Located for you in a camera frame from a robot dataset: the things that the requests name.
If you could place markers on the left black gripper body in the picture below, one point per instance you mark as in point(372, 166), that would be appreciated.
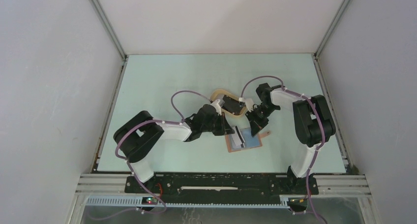
point(220, 126)

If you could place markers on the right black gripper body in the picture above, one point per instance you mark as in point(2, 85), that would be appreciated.
point(259, 114)

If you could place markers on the brown leather card holder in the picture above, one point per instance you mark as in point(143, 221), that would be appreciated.
point(250, 142)

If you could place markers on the black card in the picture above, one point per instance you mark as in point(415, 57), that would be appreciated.
point(232, 105)

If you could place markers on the beige oval card tray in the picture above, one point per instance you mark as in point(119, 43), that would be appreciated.
point(219, 93)

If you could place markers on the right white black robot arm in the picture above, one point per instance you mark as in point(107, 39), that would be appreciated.
point(314, 124)

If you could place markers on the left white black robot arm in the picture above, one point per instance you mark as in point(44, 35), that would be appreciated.
point(136, 138)

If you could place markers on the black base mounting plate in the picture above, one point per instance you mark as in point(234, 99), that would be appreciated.
point(223, 188)

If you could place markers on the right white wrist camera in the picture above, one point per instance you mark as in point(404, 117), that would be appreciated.
point(248, 103)

